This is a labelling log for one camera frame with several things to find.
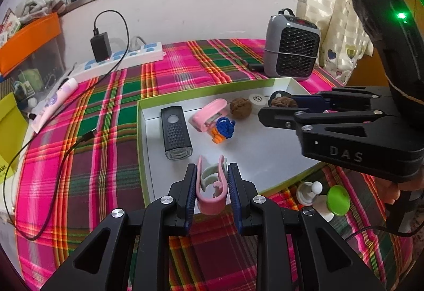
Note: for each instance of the small black plug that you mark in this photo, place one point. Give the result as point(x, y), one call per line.
point(255, 66)

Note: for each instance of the pink toothpaste tube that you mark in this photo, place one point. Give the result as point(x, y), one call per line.
point(54, 102)

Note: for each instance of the grey desk heater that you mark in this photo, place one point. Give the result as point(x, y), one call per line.
point(291, 46)

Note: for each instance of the pink oblong case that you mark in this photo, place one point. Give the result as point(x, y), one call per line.
point(209, 114)

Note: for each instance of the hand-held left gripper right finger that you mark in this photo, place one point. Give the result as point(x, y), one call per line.
point(233, 196)

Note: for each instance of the clear bin with orange lid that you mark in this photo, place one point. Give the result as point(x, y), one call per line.
point(29, 42)

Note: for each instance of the green and white box tray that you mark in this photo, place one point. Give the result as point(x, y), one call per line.
point(258, 152)

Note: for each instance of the brown walnut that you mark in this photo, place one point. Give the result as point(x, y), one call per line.
point(283, 101)
point(240, 106)

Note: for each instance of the person's right hand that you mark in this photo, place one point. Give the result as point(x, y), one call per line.
point(391, 191)

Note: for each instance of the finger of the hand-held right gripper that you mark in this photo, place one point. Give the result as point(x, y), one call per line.
point(281, 117)
point(308, 100)

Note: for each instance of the white round disc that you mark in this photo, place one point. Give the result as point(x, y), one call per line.
point(256, 99)

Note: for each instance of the white knob suction cup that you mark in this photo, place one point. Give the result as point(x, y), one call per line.
point(306, 193)

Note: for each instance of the plaid tablecloth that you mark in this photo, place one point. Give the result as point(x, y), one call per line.
point(99, 158)

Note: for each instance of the yellow-green cardboard box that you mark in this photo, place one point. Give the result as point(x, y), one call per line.
point(8, 135)

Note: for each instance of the black charger adapter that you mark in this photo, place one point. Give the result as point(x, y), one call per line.
point(100, 46)

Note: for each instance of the cream patterned curtain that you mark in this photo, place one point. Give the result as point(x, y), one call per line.
point(338, 13)

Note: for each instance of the colourful card packet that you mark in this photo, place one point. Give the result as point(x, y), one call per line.
point(8, 24)

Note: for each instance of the black bike light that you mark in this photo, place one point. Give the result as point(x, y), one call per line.
point(175, 133)

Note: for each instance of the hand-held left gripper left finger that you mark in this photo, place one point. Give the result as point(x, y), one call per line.
point(190, 196)

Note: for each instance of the white power strip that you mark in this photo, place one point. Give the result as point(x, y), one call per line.
point(122, 56)

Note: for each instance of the pink clip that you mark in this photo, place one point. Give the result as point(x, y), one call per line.
point(212, 201)

